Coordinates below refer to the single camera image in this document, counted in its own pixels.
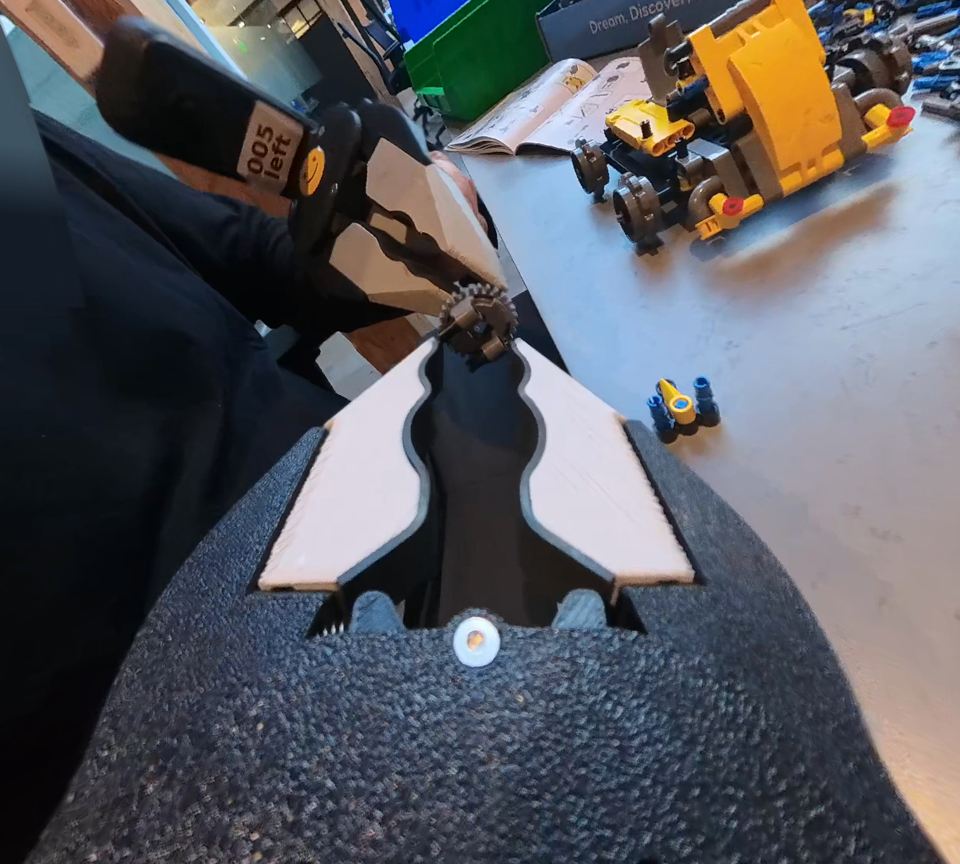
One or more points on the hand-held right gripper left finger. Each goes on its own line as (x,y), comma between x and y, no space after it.
(352,489)

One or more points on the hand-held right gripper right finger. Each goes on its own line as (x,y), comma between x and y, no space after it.
(600,489)

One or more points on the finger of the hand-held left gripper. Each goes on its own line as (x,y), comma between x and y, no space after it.
(390,275)
(435,212)

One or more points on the grey toy gear assembly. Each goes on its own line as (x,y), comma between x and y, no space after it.
(476,320)

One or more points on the yellow and blue pin connector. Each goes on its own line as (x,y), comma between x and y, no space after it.
(684,408)

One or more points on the grey desk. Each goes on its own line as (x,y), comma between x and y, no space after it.
(750,354)

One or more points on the person's left hand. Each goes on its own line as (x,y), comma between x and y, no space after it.
(463,186)

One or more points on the open instruction booklet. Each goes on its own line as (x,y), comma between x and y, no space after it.
(540,107)

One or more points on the green plastic bin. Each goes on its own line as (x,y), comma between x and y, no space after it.
(487,54)

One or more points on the person's dark clothed body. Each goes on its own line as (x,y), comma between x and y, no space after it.
(112,467)

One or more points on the yellow toy vehicle model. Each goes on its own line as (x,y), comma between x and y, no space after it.
(750,107)

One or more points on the pile of toy building parts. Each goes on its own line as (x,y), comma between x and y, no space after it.
(900,32)

